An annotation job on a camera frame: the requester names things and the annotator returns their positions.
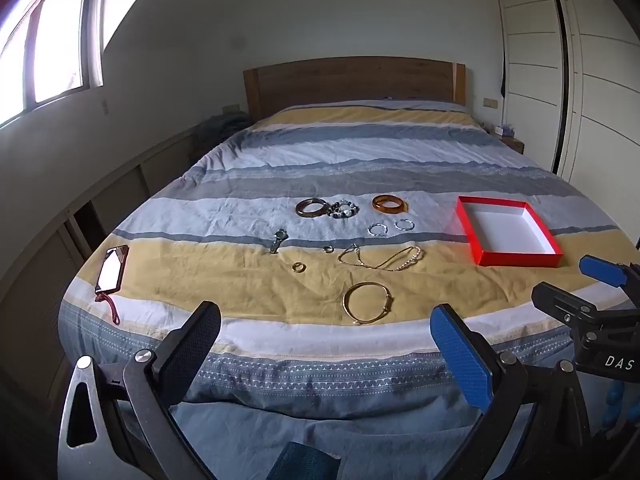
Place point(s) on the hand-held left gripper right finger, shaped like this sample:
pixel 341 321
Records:
pixel 460 355

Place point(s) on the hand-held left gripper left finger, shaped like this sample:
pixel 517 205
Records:
pixel 195 345

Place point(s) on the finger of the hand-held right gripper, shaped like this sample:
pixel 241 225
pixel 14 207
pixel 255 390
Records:
pixel 602 269
pixel 565 302

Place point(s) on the red cardboard box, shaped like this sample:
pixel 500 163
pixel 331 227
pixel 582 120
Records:
pixel 510 232

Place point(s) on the silver wristwatch dark dial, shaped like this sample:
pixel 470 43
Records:
pixel 278 241

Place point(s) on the amber bangle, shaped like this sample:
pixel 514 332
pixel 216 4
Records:
pixel 380 206

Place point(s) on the person's right hand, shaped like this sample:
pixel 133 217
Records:
pixel 620 405

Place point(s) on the smartphone with red case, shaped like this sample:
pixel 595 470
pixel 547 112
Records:
pixel 112 270

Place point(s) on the thin gold bangle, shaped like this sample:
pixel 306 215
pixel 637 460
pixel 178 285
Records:
pixel 346 305

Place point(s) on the wooden nightstand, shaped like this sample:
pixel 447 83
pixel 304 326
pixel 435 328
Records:
pixel 515 145

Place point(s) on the dark blue cloth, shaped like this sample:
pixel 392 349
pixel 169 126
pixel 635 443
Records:
pixel 300 462

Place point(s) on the tissue box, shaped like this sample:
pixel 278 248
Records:
pixel 504 130

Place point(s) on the dark brown bangle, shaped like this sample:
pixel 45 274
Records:
pixel 303 211

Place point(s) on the white wardrobe doors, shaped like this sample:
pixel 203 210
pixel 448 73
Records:
pixel 595 85

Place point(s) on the dark grey cloth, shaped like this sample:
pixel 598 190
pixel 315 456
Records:
pixel 220 130

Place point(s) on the striped bedspread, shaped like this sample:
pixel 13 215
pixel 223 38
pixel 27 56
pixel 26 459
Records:
pixel 310 160

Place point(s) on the wooden headboard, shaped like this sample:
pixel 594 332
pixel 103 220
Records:
pixel 350 82

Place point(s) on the window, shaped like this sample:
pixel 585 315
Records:
pixel 55 45

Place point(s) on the low beige wall cabinet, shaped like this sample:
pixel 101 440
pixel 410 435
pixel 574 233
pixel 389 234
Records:
pixel 75 200

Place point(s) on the wall socket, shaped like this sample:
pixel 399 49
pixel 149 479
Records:
pixel 231 108
pixel 491 103

